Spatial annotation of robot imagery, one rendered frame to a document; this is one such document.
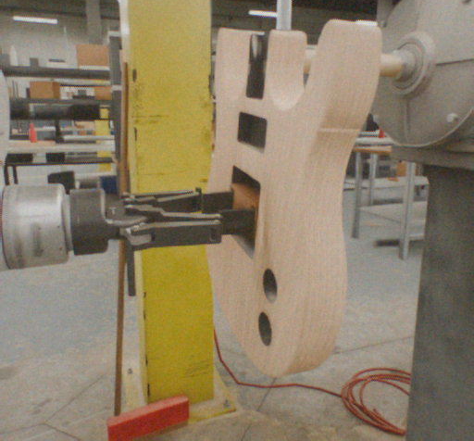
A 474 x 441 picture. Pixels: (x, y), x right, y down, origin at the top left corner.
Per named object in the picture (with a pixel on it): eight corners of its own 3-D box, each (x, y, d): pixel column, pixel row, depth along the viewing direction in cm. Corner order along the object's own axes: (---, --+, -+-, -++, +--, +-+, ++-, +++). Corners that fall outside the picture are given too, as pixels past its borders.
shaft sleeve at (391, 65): (405, 56, 59) (397, 79, 61) (391, 53, 62) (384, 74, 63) (297, 51, 53) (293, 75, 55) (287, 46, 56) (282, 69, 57)
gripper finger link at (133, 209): (126, 203, 46) (122, 207, 44) (223, 208, 46) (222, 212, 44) (127, 234, 47) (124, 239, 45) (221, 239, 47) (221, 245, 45)
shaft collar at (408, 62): (419, 54, 59) (409, 84, 61) (399, 48, 63) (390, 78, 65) (409, 53, 58) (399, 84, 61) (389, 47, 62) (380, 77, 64)
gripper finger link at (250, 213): (218, 209, 46) (219, 211, 46) (272, 206, 49) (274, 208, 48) (217, 233, 47) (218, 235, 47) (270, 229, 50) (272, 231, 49)
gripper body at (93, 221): (73, 239, 49) (149, 232, 52) (70, 270, 42) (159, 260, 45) (68, 181, 47) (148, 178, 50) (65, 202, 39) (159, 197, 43)
